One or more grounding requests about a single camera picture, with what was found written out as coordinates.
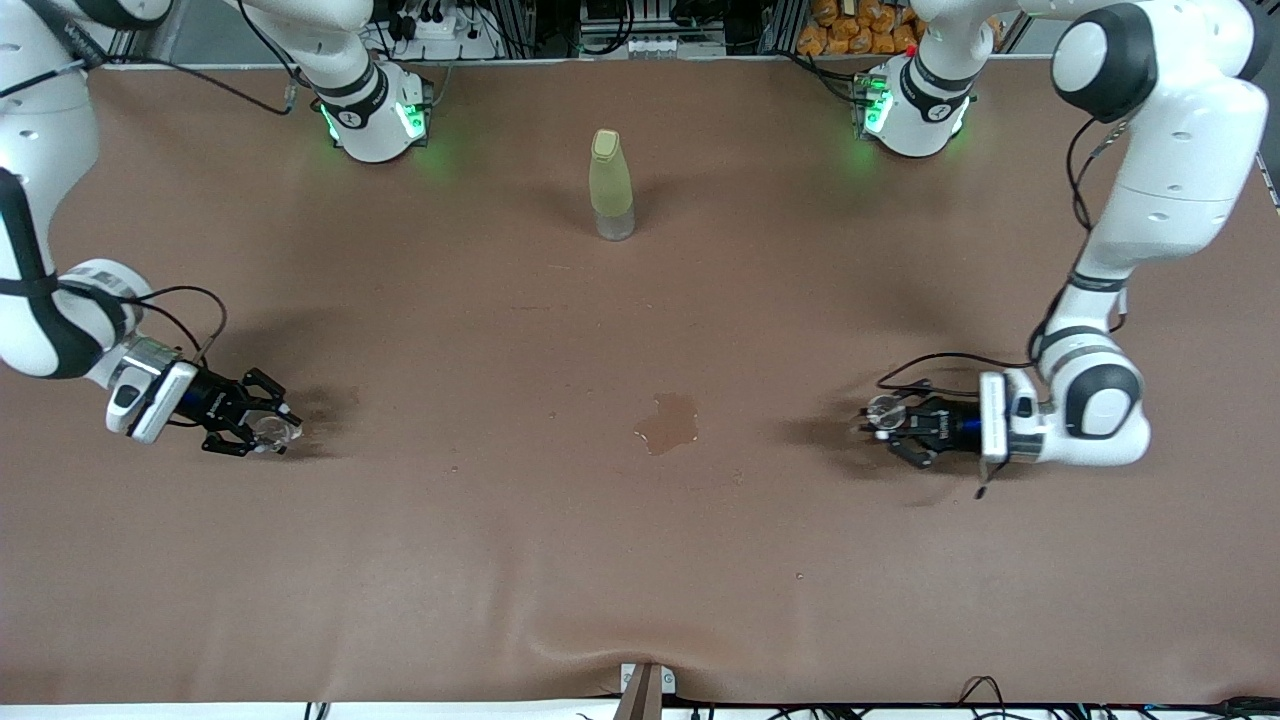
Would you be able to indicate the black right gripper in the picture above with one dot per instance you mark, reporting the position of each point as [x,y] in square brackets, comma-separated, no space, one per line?
[205,400]

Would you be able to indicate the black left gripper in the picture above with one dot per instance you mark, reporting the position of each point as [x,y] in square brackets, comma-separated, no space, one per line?
[951,421]

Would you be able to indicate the clear glass shaker cup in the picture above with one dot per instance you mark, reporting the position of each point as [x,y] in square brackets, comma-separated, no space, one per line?
[277,432]

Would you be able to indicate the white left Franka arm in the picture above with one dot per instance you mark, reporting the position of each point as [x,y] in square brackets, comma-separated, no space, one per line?
[1170,180]

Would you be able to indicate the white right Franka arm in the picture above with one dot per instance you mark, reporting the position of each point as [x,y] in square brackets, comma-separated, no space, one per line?
[40,130]

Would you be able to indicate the large brown liquid puddle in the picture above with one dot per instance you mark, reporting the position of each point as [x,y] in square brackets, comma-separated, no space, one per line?
[665,425]

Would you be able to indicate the brown leather table mat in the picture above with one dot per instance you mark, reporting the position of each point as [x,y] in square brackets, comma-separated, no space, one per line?
[500,560]

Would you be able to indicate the yellow-green frosted bottle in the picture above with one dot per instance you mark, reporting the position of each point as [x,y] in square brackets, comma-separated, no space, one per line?
[610,185]

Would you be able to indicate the orange packaged snacks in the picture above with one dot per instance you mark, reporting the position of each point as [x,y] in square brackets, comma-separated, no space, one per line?
[850,30]

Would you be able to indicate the white power strip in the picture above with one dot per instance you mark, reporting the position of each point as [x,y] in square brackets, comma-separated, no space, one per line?
[440,25]

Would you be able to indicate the metal table edge bracket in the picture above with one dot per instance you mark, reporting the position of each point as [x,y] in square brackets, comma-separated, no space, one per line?
[645,700]

